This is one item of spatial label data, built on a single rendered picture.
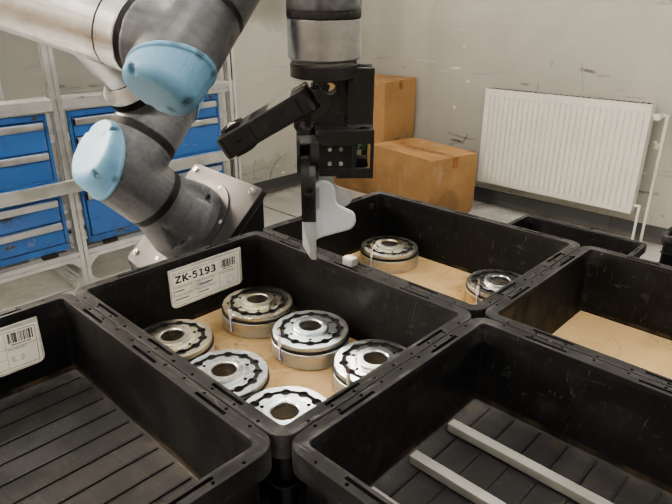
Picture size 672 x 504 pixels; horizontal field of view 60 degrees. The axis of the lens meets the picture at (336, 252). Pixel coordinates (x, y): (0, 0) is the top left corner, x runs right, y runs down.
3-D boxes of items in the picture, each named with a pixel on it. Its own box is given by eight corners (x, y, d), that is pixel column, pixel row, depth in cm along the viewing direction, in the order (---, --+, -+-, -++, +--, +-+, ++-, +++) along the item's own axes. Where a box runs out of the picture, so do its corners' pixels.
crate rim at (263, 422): (72, 307, 73) (69, 289, 72) (258, 243, 93) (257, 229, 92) (282, 466, 48) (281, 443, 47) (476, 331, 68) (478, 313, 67)
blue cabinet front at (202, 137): (88, 242, 251) (65, 111, 230) (225, 205, 299) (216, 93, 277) (91, 244, 249) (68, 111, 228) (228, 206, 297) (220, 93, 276)
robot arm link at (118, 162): (115, 221, 104) (48, 178, 94) (151, 159, 108) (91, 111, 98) (152, 226, 96) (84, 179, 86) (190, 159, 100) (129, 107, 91)
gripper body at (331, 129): (372, 185, 62) (376, 68, 57) (292, 186, 62) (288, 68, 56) (366, 163, 69) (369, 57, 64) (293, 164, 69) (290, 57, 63)
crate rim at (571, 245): (258, 243, 93) (257, 229, 92) (378, 201, 113) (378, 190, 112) (476, 331, 68) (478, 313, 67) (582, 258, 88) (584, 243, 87)
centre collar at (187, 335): (145, 339, 75) (144, 334, 75) (178, 325, 78) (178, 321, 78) (165, 353, 72) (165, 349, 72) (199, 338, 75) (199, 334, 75)
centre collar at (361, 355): (347, 363, 70) (347, 359, 69) (370, 346, 73) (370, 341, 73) (381, 378, 67) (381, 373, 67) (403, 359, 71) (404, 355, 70)
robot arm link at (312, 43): (285, 20, 55) (287, 14, 62) (286, 71, 57) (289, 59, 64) (364, 20, 55) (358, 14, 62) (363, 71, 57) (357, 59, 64)
